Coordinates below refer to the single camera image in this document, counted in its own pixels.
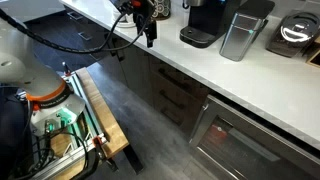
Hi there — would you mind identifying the patterned paper cup stack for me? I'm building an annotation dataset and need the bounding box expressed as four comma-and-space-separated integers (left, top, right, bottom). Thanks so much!
153, 0, 172, 20

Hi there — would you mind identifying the orange black clamp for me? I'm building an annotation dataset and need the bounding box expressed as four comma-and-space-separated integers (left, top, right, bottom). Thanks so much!
91, 134, 120, 174
60, 60, 73, 78

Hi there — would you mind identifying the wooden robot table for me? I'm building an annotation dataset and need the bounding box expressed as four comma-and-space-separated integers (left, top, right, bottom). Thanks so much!
49, 66, 146, 180

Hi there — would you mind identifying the black coffee maker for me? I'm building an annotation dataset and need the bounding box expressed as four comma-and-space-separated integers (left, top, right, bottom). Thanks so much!
179, 0, 243, 49

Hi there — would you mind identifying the dark cabinet door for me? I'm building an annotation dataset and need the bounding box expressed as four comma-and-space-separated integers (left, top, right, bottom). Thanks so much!
111, 34, 155, 108

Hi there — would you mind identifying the dark cabinet drawer unit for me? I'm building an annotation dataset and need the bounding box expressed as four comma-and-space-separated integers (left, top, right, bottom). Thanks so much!
64, 8, 113, 63

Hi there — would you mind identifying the dark drawer with white box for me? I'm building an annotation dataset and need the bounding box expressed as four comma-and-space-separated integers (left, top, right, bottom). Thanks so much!
148, 55, 210, 101

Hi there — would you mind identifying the dark middle-size drawer front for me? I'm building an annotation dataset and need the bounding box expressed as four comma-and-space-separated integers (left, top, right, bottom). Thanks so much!
151, 74, 205, 118

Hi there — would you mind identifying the green plastic base bracket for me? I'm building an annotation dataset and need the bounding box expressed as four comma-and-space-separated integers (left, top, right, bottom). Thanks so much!
44, 108, 84, 134

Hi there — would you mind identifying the white round cup holder plate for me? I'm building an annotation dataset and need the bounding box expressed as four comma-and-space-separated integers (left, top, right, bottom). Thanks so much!
111, 11, 138, 29

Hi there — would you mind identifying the aluminium profile frame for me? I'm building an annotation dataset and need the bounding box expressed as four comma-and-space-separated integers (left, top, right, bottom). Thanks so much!
14, 71, 111, 180

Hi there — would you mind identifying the wooden box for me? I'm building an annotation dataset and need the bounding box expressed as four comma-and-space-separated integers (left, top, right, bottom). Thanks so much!
305, 36, 320, 69

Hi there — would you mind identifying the black base cable bundle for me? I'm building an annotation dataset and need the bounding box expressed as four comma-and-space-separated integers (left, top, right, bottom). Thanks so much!
8, 124, 101, 180

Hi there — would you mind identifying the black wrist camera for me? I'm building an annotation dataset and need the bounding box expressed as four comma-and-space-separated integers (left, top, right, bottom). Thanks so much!
109, 0, 134, 15

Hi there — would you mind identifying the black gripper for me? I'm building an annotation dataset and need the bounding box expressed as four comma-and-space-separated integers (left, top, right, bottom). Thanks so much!
132, 0, 158, 48

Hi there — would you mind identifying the silver canister with black lid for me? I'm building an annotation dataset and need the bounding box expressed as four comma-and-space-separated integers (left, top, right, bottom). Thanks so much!
219, 0, 276, 63

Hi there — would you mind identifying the dark lowest drawer front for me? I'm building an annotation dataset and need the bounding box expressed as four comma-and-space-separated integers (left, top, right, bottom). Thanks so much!
153, 96, 198, 138

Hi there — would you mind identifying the thick black corrugated cable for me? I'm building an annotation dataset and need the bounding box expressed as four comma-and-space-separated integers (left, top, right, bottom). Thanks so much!
0, 8, 156, 55

